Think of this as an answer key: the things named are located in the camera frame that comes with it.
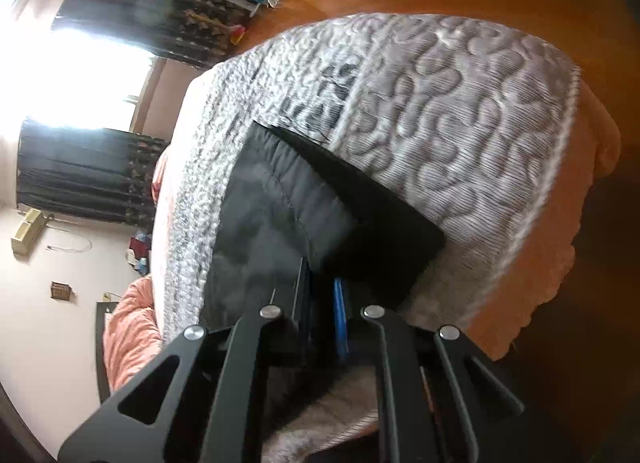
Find heap of colourful clothes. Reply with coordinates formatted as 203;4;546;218
125;235;153;276

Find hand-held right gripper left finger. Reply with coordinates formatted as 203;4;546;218
57;257;318;463

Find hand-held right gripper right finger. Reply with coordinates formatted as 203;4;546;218
332;275;526;463

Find beige air conditioner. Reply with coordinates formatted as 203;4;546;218
11;208;53;258

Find black pants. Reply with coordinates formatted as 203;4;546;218
197;120;447;419

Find dark patterned curtain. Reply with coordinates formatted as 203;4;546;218
52;0;251;71
15;120;168;226

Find white wall cable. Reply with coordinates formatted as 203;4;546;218
46;235;93;255

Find pink fluffy comforter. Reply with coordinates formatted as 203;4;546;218
102;275;163;391

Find dark wooden headboard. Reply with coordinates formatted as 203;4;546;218
95;300;113;404

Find grey quilted blanket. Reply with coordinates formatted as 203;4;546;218
150;13;583;463

